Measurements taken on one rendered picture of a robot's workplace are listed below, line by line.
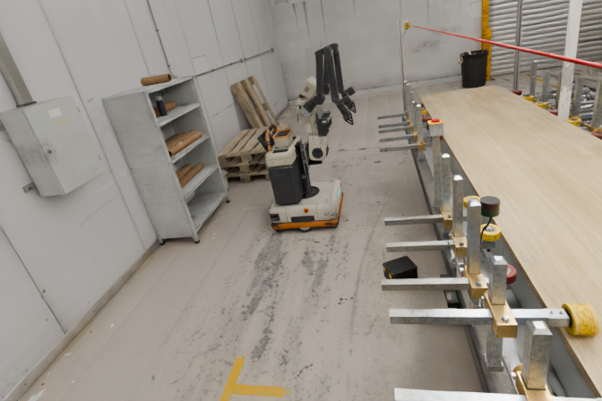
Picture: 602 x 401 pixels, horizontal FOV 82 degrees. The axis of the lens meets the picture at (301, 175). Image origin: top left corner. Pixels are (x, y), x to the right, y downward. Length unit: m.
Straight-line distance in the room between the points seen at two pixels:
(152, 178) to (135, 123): 0.54
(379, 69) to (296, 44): 2.14
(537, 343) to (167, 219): 3.29
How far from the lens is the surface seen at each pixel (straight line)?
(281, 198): 3.27
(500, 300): 1.18
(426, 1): 9.11
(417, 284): 1.39
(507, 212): 1.75
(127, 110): 3.43
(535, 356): 0.95
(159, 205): 3.68
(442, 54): 9.22
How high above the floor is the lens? 1.78
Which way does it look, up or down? 22 degrees down
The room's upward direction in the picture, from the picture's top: 11 degrees counter-clockwise
